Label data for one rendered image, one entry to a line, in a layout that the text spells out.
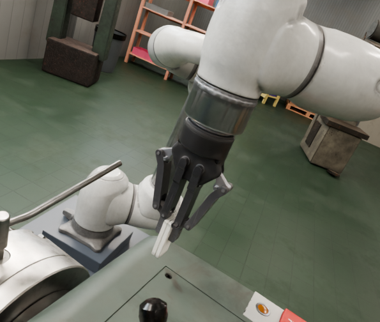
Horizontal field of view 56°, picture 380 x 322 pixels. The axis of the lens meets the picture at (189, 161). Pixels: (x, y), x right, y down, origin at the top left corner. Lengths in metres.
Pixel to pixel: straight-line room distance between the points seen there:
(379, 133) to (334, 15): 3.64
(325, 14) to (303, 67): 11.40
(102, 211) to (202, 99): 0.89
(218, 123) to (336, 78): 0.16
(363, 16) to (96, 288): 11.58
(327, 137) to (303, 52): 5.95
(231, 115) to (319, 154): 6.02
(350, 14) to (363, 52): 11.37
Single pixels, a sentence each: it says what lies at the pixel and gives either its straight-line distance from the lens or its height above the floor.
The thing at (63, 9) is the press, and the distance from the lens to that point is 5.93.
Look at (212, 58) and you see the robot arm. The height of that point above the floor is 1.64.
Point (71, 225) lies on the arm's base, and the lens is 1.41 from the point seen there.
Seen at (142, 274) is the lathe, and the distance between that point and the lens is 0.65.
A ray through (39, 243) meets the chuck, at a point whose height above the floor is 1.22.
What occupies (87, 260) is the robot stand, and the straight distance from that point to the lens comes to 1.35.
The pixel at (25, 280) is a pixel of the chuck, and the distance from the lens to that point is 0.63.
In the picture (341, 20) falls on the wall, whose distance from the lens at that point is 11.86.
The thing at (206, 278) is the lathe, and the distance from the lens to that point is 0.70.
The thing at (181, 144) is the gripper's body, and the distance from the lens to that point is 0.50.
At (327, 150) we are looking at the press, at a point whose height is 0.33.
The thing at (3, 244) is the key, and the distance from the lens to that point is 0.63.
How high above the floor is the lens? 1.69
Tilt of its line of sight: 23 degrees down
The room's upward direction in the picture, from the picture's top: 22 degrees clockwise
